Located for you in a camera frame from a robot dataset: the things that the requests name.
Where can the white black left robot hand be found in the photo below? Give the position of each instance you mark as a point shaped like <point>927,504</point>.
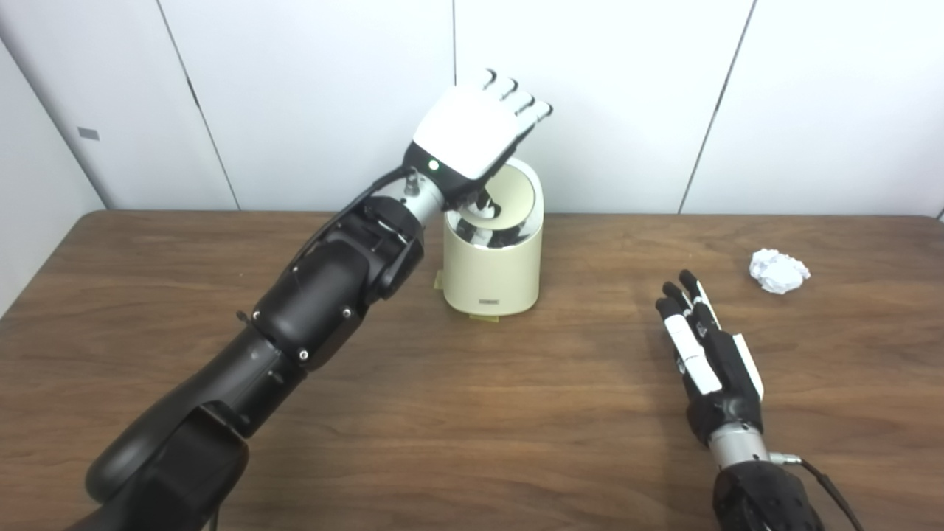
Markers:
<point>468,133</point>

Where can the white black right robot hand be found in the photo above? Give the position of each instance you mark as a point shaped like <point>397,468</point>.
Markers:
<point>712,369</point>

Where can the cream round bin lid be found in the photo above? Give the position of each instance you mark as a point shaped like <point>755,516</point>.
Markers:
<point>518,195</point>

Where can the white paper ball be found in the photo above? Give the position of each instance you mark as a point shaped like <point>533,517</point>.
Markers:
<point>778,271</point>

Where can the cream-colored round bin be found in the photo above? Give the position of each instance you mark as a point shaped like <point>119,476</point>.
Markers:
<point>493,276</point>

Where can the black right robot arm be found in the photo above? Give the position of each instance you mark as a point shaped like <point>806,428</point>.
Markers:
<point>759,498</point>

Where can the small gray wall label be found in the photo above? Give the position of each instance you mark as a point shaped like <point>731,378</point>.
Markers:
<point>88,133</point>

